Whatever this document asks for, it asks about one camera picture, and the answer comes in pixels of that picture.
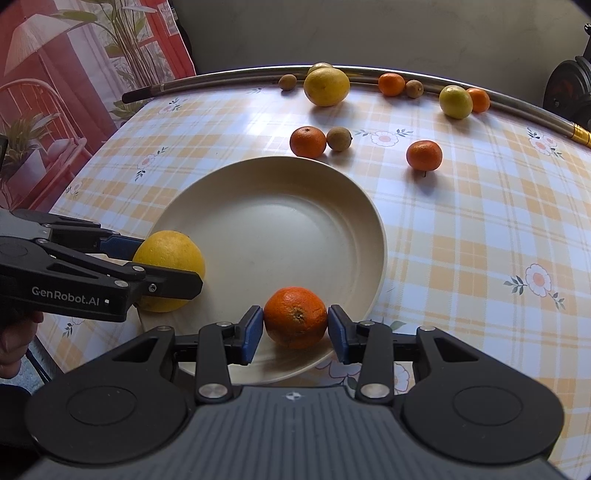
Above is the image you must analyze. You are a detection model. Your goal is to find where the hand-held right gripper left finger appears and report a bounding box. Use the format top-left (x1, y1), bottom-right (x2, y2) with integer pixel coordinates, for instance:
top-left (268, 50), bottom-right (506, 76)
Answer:
top-left (111, 305), bottom-right (265, 405)

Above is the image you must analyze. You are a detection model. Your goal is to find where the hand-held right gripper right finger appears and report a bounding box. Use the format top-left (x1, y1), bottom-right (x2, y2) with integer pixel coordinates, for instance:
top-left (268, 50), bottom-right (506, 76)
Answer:
top-left (328, 304), bottom-right (481, 404)

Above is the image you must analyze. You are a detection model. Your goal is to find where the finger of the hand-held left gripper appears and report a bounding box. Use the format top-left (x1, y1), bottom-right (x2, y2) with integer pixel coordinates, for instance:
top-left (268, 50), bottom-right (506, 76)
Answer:
top-left (34, 237), bottom-right (205, 306)
top-left (14, 211), bottom-right (145, 260)

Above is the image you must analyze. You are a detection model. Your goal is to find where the yellow grapefruit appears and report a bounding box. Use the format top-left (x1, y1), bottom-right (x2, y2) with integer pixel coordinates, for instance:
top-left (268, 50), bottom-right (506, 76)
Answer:
top-left (133, 231), bottom-right (206, 313)
top-left (303, 67), bottom-right (351, 108)

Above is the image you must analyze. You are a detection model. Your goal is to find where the large orange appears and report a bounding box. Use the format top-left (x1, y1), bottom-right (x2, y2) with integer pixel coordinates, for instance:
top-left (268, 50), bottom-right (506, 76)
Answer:
top-left (263, 287), bottom-right (329, 350)

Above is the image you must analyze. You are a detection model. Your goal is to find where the beige round plate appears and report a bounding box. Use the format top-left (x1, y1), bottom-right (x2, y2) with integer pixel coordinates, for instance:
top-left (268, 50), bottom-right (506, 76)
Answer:
top-left (141, 156), bottom-right (387, 386)

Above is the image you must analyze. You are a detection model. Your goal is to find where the small mandarin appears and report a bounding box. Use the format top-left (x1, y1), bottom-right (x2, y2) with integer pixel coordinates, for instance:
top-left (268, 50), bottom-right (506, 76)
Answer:
top-left (289, 126), bottom-right (327, 159)
top-left (378, 73), bottom-right (406, 97)
top-left (406, 140), bottom-right (443, 171)
top-left (466, 88), bottom-right (491, 114)

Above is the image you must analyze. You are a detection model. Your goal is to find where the small yellow-green citrus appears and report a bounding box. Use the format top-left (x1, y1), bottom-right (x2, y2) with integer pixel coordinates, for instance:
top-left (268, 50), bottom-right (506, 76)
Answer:
top-left (438, 85), bottom-right (474, 120)

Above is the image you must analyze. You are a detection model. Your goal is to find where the person's left hand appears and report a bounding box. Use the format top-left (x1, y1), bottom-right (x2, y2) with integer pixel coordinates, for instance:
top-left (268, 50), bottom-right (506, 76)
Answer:
top-left (0, 308), bottom-right (45, 380)

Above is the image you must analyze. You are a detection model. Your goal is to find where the red printed poster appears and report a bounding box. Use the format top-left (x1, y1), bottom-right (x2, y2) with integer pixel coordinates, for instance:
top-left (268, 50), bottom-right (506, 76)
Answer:
top-left (0, 0), bottom-right (197, 213)

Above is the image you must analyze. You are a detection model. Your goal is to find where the long metal pole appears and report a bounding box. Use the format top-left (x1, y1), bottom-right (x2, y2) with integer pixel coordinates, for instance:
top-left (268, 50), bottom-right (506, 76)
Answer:
top-left (121, 65), bottom-right (591, 148)

